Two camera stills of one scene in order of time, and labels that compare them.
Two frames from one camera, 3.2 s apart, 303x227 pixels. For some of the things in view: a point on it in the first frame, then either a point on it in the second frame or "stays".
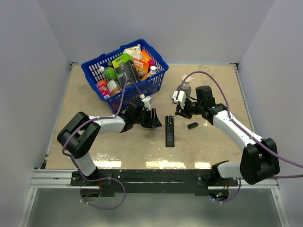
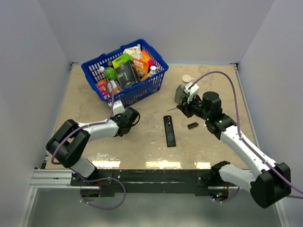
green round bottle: [109, 72] stays
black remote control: [169, 131] stays
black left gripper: [153, 122] to [118, 116]
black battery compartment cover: [192, 125] stays
